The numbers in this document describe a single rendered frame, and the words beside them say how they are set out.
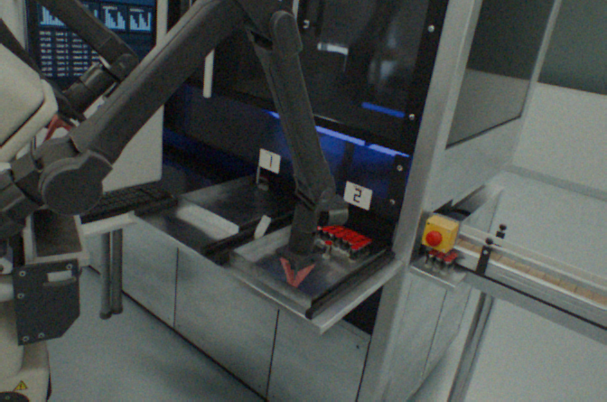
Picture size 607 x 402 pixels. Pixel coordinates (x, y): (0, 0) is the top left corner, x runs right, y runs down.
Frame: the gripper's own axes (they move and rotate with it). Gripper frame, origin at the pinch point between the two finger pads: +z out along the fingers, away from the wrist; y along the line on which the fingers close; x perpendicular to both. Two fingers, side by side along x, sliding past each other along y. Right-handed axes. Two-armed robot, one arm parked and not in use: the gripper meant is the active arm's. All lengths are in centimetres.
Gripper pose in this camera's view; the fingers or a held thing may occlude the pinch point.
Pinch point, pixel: (293, 285)
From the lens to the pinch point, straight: 110.0
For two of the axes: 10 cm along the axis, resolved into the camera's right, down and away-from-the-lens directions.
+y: 6.0, -1.3, 7.9
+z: -1.8, 9.4, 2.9
